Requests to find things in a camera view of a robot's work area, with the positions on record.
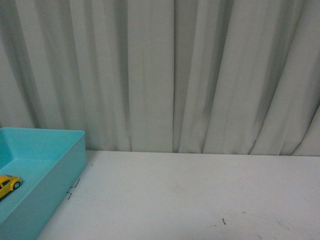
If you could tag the yellow beetle toy car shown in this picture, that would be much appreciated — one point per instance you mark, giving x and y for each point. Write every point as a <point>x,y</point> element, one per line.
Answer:
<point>9,183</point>

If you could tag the white pleated curtain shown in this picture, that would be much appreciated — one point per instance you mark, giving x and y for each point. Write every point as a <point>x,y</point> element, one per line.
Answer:
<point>174,76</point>

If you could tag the turquoise plastic storage box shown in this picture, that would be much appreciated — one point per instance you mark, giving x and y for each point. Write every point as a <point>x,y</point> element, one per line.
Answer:
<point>49,161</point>

